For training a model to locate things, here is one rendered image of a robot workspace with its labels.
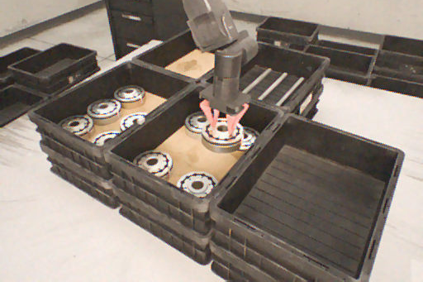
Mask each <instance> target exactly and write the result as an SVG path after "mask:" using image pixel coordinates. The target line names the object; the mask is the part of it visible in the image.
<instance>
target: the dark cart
mask: <svg viewBox="0 0 423 282"><path fill-rule="evenodd" d="M105 3H106V7H107V17H108V21H109V25H110V32H111V37H112V44H113V47H114V54H115V58H116V61H118V60H120V59H121V58H122V57H125V56H127V55H128V54H130V53H131V52H133V51H134V50H137V49H138V48H140V47H142V46H143V45H145V44H147V43H149V42H150V41H152V40H155V41H166V40H168V39H170V38H173V37H174V36H176V35H178V34H180V33H181V32H183V31H186V30H187V29H189V28H190V27H189V25H188V24H187V22H188V21H190V20H189V18H188V16H187V13H186V11H185V10H184V8H183V0H105Z"/></svg>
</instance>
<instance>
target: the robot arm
mask: <svg viewBox="0 0 423 282"><path fill-rule="evenodd" d="M183 8H184V10H185V11H186V13H187V16H188V18H189V20H190V21H188V22H187V24H188V25H189V27H190V30H191V32H192V37H193V40H194V41H195V43H196V45H197V47H198V46H199V47H200V51H201V52H202V53H205V52H207V51H210V50H213V49H215V61H214V74H213V84H211V85H210V86H209V87H207V88H205V89H204V90H202V91H201V92H200V98H205V100H204V101H203V102H202V103H200V107H201V109H202V110H203V112H204V113H205V114H206V116H207V119H208V120H209V122H210V124H211V127H213V126H214V125H216V122H217V119H218V116H219V112H223V113H225V114H226V120H227V125H228V129H229V135H232V133H233V132H234V131H235V127H236V125H237V124H238V122H239V120H240V119H241V118H242V116H243V115H244V113H245V111H246V110H247V109H248V103H249V102H250V99H251V96H250V95H248V94H247V93H242V92H240V91H239V80H240V67H242V66H243V65H245V64H246V63H248V62H249V60H252V58H253V57H255V55H256V54H257V53H258V50H259V46H258V44H257V42H256V40H255V38H253V37H252V36H249V32H248V31H247V30H242V31H239V32H238V31H237V30H236V28H235V23H234V22H233V20H232V17H231V15H230V11H229V10H228V8H227V6H226V3H225V2H223V1H222V0H183ZM207 14H208V15H207ZM214 43H215V44H214ZM246 103H247V104H246ZM211 108H212V109H214V117H213V119H212V113H211V111H210V109H211Z"/></svg>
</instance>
